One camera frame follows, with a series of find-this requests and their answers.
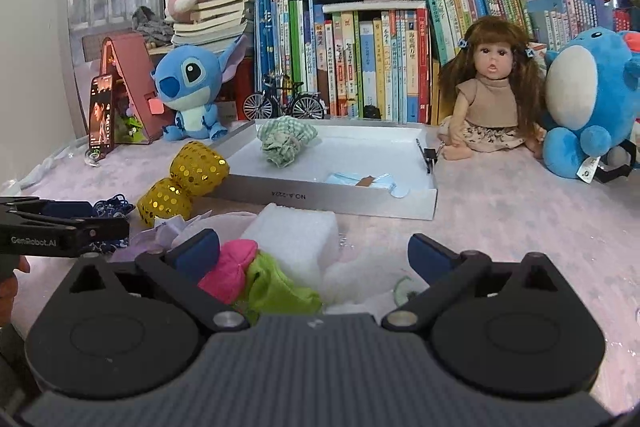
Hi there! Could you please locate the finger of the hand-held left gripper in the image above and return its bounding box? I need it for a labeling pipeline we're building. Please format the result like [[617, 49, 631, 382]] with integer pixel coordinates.
[[0, 217, 132, 258], [0, 197, 96, 221]]

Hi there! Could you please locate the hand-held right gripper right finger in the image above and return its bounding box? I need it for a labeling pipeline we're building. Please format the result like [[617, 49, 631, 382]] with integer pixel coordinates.
[[381, 233, 576, 333]]

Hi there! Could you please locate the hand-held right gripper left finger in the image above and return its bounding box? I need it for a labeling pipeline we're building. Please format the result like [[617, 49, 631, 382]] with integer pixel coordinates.
[[65, 229, 251, 333]]

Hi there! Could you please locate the blue patterned cloth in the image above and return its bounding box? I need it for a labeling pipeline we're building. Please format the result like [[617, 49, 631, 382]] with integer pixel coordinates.
[[92, 193, 137, 253]]

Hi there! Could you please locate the pink fabric bow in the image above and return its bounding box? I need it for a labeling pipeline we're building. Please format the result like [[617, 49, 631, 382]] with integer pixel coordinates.
[[199, 239, 259, 304]]

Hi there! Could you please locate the gold sequin bow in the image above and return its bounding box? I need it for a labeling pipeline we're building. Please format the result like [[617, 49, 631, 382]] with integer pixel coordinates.
[[136, 141, 231, 228]]

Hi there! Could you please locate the lime green cloth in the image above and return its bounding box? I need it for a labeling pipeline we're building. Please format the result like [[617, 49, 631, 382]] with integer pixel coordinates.
[[235, 252, 325, 325]]

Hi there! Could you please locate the person's left hand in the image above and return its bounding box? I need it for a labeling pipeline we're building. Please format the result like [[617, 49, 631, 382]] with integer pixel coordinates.
[[0, 256, 31, 330]]

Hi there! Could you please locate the green round slice toy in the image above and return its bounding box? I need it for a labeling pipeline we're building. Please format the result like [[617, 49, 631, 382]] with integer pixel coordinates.
[[394, 277, 426, 308]]

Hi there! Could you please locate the white plastic bag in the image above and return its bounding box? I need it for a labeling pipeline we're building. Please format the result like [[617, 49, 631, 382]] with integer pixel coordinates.
[[320, 232, 431, 313]]

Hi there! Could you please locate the pink fuzzy blanket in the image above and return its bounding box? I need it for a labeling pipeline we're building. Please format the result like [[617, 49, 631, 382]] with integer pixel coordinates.
[[0, 122, 640, 408]]

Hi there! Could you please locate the smartphone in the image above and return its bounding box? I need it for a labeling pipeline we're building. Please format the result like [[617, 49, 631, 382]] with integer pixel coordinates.
[[89, 74, 117, 155]]

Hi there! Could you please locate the white foam block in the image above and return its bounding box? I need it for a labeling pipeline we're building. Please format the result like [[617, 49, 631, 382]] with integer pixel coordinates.
[[239, 203, 341, 288]]

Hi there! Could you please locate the black binder clip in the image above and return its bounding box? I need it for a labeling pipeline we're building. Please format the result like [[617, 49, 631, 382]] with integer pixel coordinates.
[[416, 138, 440, 172]]

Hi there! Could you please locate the blue face mask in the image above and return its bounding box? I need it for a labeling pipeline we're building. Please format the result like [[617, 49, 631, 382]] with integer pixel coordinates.
[[325, 171, 411, 198]]

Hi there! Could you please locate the green checkered cloth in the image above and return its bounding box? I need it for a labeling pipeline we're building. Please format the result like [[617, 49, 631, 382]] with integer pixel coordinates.
[[256, 116, 318, 168]]

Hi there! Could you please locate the pink triangular house stand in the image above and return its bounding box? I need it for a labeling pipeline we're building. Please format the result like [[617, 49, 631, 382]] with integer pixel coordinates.
[[100, 32, 166, 145]]

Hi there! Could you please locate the brown haired doll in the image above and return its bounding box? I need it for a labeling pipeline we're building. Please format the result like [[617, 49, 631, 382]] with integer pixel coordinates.
[[437, 17, 548, 160]]

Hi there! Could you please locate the blue alien plush toy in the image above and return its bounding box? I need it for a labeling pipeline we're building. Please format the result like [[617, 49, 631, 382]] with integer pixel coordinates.
[[150, 34, 251, 142]]

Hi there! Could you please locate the red box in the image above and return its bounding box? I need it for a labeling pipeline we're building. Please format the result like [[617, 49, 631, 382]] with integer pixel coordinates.
[[215, 57, 256, 122]]

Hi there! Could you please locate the miniature black bicycle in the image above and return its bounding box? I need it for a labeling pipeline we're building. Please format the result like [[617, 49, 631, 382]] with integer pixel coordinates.
[[243, 74, 327, 122]]

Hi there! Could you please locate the grey plush toy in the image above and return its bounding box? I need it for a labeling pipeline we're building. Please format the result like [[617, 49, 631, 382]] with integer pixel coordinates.
[[131, 6, 173, 48]]

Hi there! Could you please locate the row of upright books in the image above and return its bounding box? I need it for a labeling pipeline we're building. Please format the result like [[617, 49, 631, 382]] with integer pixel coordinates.
[[252, 0, 621, 125]]

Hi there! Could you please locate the stack of lying books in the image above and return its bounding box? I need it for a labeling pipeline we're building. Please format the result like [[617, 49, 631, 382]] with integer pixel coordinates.
[[171, 0, 256, 52]]

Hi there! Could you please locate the white edged book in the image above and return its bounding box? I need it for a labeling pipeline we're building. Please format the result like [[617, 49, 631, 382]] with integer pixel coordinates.
[[322, 0, 426, 15]]

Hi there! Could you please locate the blue round plush toy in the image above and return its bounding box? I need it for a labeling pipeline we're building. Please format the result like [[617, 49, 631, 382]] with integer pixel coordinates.
[[542, 27, 640, 180]]

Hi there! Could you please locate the black strap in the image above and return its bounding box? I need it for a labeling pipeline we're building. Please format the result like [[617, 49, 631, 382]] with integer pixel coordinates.
[[592, 142, 638, 185]]

